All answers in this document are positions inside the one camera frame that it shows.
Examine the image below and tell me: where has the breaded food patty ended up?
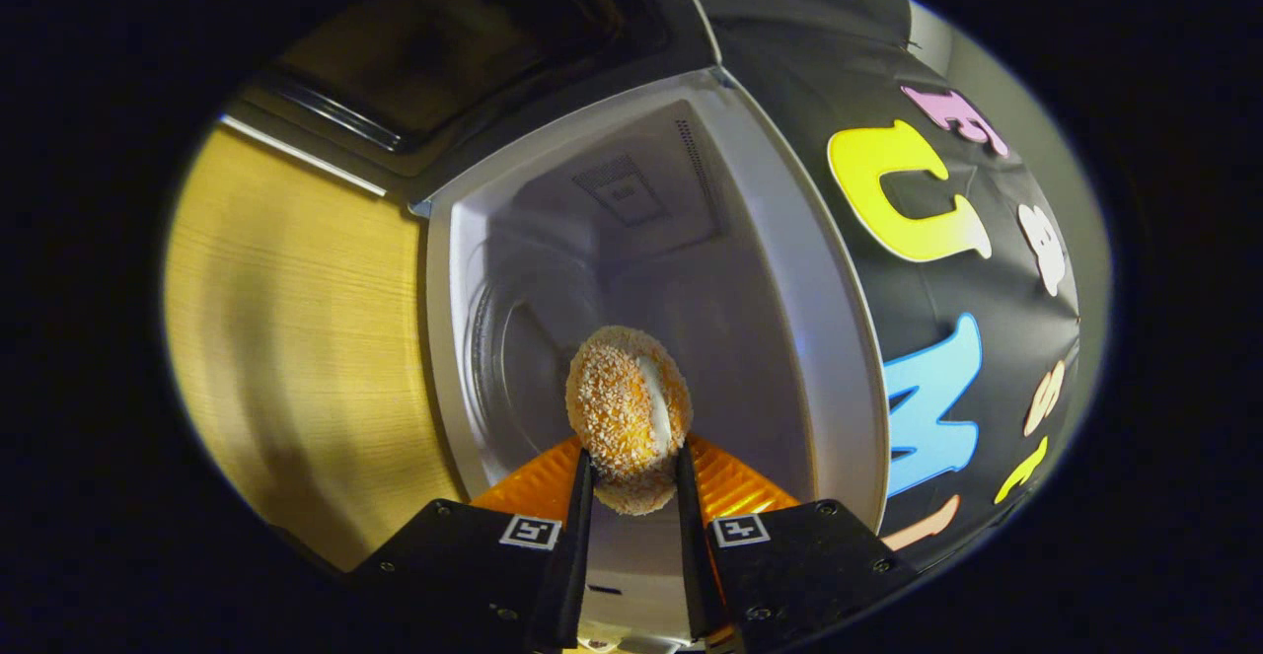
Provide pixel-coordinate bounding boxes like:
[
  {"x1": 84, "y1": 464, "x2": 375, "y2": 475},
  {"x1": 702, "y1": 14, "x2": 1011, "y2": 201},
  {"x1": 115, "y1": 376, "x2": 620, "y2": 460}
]
[{"x1": 564, "y1": 326, "x2": 694, "y2": 517}]

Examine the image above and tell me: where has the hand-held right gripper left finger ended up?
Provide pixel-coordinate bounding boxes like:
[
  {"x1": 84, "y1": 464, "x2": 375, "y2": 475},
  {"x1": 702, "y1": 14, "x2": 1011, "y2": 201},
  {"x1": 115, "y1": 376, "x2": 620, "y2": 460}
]
[{"x1": 350, "y1": 437, "x2": 596, "y2": 650}]

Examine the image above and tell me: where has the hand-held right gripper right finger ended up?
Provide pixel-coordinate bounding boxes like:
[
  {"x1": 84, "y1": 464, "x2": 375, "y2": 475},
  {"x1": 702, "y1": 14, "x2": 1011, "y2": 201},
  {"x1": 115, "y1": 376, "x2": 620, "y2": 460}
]
[{"x1": 676, "y1": 434, "x2": 919, "y2": 650}]

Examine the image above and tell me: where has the glass turntable plate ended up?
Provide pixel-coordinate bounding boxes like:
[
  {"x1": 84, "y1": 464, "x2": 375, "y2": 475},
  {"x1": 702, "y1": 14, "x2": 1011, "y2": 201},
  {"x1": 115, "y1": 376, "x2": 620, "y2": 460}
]
[{"x1": 466, "y1": 240, "x2": 632, "y2": 468}]

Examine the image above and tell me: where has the white microwave oven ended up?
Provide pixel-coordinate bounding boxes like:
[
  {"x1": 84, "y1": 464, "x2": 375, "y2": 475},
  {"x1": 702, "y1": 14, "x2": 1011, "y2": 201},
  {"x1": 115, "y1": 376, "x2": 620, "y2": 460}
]
[{"x1": 219, "y1": 0, "x2": 889, "y2": 650}]

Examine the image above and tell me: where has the black backdrop cloth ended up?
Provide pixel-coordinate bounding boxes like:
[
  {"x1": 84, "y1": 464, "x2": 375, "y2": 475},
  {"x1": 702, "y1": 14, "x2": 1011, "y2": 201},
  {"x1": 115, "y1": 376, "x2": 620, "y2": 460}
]
[{"x1": 671, "y1": 0, "x2": 1081, "y2": 571}]

